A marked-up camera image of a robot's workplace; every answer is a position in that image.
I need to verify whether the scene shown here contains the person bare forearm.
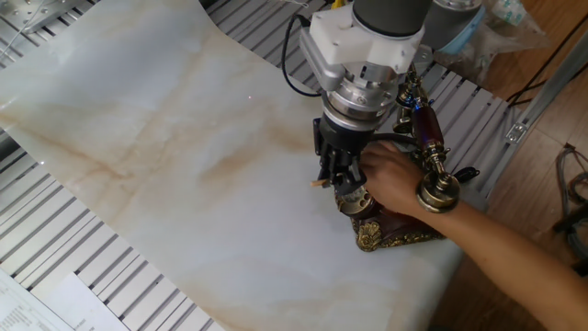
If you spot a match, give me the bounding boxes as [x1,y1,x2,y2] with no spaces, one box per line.
[413,201,588,331]

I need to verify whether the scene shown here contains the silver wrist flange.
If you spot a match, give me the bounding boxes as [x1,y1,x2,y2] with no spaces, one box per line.
[321,63,399,132]

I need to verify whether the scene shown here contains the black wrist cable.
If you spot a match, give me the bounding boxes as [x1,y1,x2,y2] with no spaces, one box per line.
[280,13,322,98]

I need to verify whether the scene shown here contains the white printed wrist mount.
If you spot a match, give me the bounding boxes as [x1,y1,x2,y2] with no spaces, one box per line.
[299,3,426,93]

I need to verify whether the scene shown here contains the person bare hand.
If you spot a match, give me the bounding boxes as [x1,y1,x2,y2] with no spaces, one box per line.
[358,141,426,217]

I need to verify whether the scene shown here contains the maroon brass phone handset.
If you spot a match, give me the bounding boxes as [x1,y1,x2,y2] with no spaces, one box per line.
[391,61,461,215]

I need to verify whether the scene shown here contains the printed paper sheet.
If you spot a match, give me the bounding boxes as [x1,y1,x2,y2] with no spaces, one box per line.
[0,268,74,331]

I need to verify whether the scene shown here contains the blank white paper sheet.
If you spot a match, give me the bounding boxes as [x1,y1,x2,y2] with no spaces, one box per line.
[43,271,130,331]

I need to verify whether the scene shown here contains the silver perforated metal plate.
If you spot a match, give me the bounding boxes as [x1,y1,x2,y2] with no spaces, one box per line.
[0,0,97,34]

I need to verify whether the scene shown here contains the aluminium frame bar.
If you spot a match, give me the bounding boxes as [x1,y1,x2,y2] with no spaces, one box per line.
[480,27,588,199]

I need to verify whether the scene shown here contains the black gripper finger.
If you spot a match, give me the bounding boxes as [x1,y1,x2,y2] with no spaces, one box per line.
[316,155,340,185]
[333,158,368,197]

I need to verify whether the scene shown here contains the grey floor cable bundle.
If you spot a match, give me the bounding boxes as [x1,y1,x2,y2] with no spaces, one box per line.
[555,143,588,261]

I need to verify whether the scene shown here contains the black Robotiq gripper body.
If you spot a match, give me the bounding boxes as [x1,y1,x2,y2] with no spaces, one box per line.
[312,114,376,166]

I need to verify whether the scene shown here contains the clear plastic bag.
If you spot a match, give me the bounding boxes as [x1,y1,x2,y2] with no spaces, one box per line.
[434,0,550,82]

